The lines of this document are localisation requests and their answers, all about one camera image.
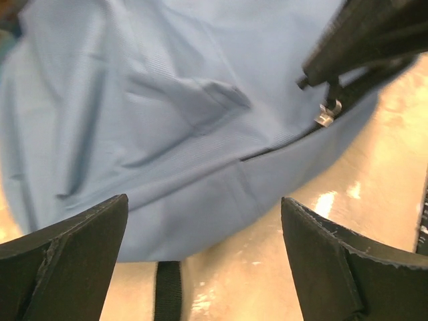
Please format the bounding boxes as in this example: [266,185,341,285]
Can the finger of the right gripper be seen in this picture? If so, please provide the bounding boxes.
[298,0,427,88]

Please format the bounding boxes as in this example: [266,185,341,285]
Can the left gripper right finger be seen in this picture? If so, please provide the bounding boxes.
[281,198,427,321]

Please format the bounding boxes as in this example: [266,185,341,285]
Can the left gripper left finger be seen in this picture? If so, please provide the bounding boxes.
[1,194,128,321]

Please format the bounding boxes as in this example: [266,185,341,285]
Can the blue student backpack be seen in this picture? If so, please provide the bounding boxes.
[0,0,419,321]

